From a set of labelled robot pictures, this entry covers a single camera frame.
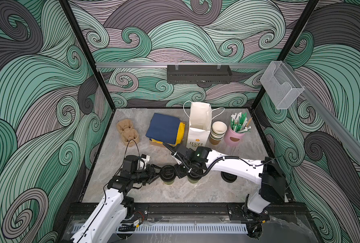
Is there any navy blue napkin stack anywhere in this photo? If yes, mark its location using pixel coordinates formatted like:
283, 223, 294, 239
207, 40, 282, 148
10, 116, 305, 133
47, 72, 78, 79
146, 113, 181, 144

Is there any brown pulp cup carrier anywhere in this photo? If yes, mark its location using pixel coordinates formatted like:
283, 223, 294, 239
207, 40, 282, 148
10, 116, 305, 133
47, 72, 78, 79
116, 119, 140, 145

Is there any green wrapped straw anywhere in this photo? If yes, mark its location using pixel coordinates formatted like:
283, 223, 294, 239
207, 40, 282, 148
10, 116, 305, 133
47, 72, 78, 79
238, 112, 247, 131

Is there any white slotted cable duct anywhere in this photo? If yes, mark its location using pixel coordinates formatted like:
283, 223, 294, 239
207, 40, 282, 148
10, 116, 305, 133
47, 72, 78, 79
114, 223, 248, 234

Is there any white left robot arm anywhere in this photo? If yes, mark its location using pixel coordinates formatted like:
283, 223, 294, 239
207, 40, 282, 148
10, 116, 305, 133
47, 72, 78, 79
70, 155, 162, 243

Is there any stack of black lids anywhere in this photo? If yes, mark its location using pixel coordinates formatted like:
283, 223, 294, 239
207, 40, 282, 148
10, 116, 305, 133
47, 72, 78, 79
220, 172, 237, 183

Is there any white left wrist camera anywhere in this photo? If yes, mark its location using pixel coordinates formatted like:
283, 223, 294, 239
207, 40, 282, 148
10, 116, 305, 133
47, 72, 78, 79
137, 154, 150, 170

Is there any pink straw holder cup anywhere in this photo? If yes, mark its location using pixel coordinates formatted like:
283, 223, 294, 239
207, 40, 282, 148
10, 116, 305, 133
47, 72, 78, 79
224, 127, 245, 147

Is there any clear acrylic wall holder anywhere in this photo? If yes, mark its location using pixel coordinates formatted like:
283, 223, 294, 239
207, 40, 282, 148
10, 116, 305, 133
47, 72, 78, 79
261, 61, 305, 110

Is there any white wrapped straw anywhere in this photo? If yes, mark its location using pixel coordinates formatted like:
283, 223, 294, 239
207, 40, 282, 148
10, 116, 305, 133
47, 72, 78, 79
230, 113, 238, 132

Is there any brown cardboard napkin box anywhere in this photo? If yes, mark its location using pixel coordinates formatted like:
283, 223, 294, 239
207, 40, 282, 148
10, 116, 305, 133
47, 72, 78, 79
149, 139, 165, 147

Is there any white paper takeout bag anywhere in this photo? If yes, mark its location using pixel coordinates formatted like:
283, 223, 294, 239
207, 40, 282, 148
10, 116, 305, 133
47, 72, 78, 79
183, 101, 225, 149

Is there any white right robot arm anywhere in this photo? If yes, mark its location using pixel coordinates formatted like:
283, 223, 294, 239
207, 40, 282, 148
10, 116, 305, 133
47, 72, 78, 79
164, 144, 286, 214

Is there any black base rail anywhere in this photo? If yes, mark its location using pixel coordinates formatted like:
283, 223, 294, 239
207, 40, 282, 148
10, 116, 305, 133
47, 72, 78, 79
67, 201, 308, 221

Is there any stack of paper cups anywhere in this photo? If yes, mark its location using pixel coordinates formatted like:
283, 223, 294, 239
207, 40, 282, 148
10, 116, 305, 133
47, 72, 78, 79
209, 121, 227, 145

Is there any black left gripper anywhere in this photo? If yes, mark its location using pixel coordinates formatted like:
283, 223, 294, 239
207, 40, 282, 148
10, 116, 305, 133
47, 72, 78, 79
131, 164, 164, 185

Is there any black wall shelf tray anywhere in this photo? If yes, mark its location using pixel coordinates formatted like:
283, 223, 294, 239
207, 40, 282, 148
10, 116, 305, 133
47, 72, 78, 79
167, 64, 233, 84

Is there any green paper coffee cup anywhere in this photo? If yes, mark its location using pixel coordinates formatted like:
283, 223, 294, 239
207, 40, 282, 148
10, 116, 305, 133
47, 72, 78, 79
188, 178, 199, 184

